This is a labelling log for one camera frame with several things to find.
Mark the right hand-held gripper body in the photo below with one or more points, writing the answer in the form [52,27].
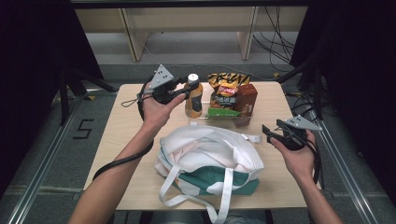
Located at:
[302,123]

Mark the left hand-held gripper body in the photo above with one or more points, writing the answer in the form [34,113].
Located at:
[160,79]

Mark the orange juice bottle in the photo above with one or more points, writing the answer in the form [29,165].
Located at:
[195,104]

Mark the clear plastic bin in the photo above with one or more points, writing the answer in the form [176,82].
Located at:
[205,112]

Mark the yellow and black chips bag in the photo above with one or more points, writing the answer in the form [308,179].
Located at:
[225,90]

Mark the green snack packet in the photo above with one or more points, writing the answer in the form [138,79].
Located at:
[222,113]

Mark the brown carton box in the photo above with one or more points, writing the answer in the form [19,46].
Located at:
[246,99]

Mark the white and green tote bag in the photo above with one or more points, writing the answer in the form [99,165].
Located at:
[211,155]

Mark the person's left hand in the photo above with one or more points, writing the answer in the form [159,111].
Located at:
[157,113]

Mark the person's right hand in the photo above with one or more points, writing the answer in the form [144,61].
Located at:
[300,163]

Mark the black metal stand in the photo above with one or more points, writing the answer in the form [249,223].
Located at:
[65,99]
[317,93]

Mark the dark curtain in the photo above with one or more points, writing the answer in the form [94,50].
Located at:
[358,62]
[31,62]

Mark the person's legs in jeans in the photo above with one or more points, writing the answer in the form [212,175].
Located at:
[186,217]

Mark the aluminium floor rail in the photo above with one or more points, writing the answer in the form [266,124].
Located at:
[40,168]
[348,180]

